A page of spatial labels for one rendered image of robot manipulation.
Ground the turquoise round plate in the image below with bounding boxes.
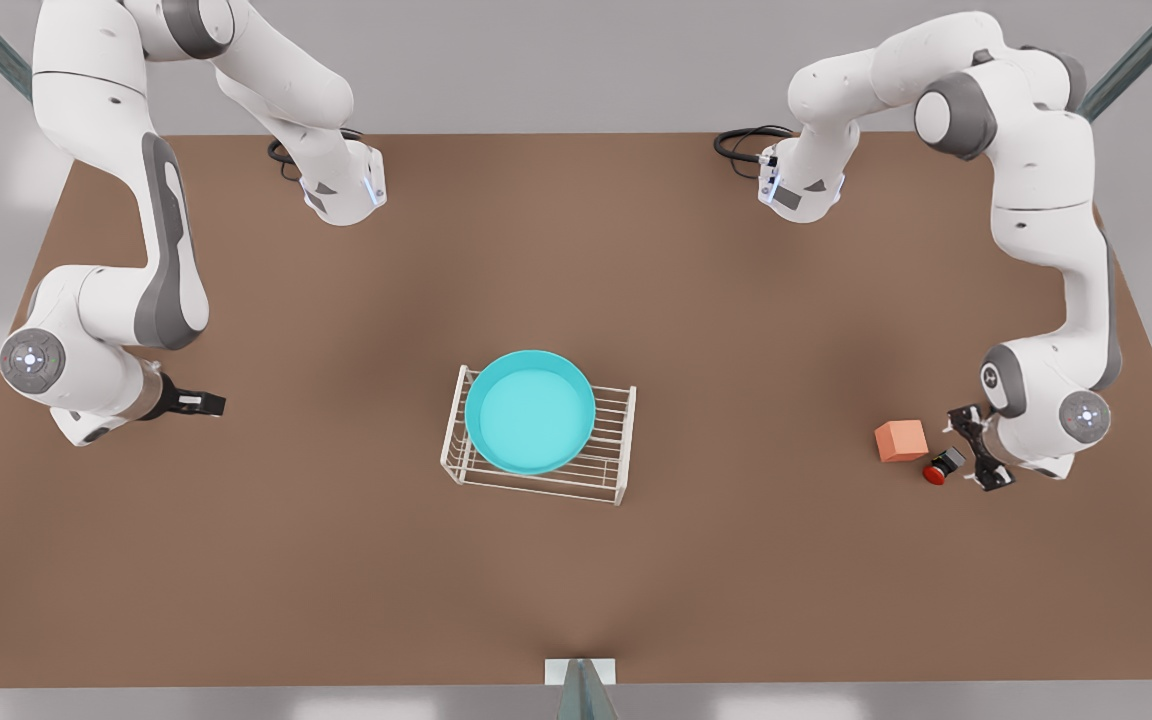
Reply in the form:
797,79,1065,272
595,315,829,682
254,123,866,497
464,350,597,476

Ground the orange cube block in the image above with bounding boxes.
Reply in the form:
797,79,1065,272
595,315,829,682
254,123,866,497
874,419,930,464

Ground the white wire shelf rack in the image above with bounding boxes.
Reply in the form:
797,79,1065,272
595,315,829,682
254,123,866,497
440,364,638,506

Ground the red button switch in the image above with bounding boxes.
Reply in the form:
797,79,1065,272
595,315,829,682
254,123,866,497
923,446,968,487

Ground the black cable loop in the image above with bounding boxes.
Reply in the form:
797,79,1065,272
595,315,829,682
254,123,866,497
267,127,365,184
713,125,799,182

